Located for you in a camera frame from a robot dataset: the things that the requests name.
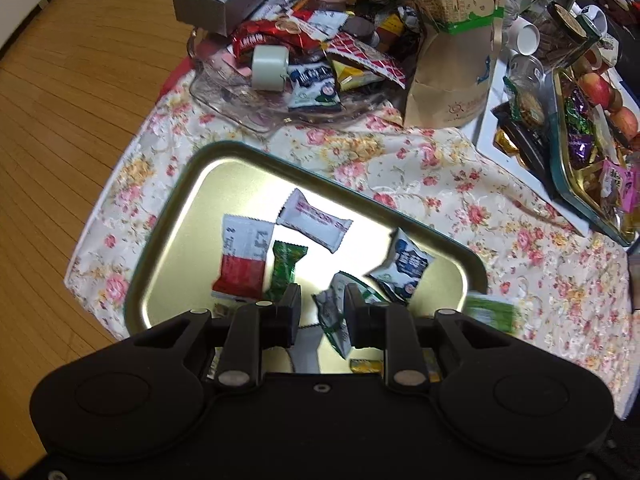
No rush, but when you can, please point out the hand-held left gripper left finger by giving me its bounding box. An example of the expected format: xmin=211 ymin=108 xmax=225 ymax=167
xmin=120 ymin=284 xmax=302 ymax=392

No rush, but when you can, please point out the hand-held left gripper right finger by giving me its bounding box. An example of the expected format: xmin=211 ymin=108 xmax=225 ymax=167
xmin=344 ymin=284 xmax=526 ymax=393

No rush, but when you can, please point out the green and white snack packet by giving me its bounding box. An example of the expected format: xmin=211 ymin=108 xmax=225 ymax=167
xmin=311 ymin=271 xmax=386 ymax=360

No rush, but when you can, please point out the plain white snack packet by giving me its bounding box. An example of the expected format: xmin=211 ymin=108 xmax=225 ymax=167
xmin=285 ymin=327 xmax=323 ymax=376

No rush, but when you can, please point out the yellow gold snack packet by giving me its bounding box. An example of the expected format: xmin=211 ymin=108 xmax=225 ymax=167
xmin=350 ymin=350 xmax=441 ymax=381

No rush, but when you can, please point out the green candy wrapper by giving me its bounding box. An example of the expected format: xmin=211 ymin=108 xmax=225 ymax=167
xmin=264 ymin=240 xmax=309 ymax=303

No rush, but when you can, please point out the red and white snack packet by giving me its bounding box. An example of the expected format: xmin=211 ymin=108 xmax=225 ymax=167
xmin=211 ymin=214 xmax=276 ymax=306

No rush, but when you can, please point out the blue and white snack packet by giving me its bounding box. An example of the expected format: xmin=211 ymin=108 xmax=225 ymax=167
xmin=367 ymin=227 xmax=435 ymax=306

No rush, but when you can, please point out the white snack packet red print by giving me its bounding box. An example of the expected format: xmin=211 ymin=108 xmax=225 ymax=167
xmin=276 ymin=187 xmax=353 ymax=252

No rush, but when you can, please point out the gold metal tray teal rim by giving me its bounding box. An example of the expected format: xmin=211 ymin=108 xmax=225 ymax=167
xmin=124 ymin=141 xmax=488 ymax=376

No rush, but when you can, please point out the floral tablecloth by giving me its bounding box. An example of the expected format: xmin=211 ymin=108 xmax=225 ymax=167
xmin=65 ymin=57 xmax=633 ymax=421

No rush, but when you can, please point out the white flat board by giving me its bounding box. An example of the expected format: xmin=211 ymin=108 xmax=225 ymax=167
xmin=475 ymin=50 xmax=593 ymax=236

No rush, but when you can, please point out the clear glass dish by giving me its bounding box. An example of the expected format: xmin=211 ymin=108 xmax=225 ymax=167
xmin=187 ymin=25 xmax=416 ymax=133

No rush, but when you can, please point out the gold foil candy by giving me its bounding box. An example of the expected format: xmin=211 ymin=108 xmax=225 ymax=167
xmin=494 ymin=127 xmax=521 ymax=156

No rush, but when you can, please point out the dark snack packet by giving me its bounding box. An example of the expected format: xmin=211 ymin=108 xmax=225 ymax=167
xmin=492 ymin=102 xmax=548 ymax=173

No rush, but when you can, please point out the teal tray gold inside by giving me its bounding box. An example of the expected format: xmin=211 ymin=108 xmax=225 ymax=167
xmin=550 ymin=67 xmax=640 ymax=247

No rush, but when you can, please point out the pale tape roll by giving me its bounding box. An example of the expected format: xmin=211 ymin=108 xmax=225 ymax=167
xmin=250 ymin=45 xmax=291 ymax=92

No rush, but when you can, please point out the brown paper bag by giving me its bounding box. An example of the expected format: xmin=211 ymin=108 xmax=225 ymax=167
xmin=397 ymin=0 xmax=506 ymax=128

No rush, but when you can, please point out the round cookie pack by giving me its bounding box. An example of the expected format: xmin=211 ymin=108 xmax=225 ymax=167
xmin=502 ymin=77 xmax=546 ymax=126

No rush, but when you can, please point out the heap of wrapped candies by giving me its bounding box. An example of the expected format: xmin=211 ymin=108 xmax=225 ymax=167
xmin=562 ymin=75 xmax=640 ymax=241

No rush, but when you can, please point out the clear drinking glass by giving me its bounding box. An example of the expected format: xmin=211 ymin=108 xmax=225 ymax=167
xmin=507 ymin=54 xmax=545 ymax=92

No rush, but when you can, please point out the white cup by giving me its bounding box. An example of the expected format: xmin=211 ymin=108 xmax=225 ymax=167
xmin=510 ymin=16 xmax=541 ymax=56

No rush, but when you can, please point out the red apple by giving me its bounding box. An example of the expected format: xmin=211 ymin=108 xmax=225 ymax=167
xmin=577 ymin=72 xmax=616 ymax=111
xmin=607 ymin=105 xmax=640 ymax=143

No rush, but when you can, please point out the glass jar dark lid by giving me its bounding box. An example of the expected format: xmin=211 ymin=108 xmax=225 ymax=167
xmin=537 ymin=2 xmax=588 ymax=68

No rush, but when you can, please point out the white mug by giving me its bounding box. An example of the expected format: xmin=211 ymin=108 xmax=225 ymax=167
xmin=580 ymin=4 xmax=610 ymax=36

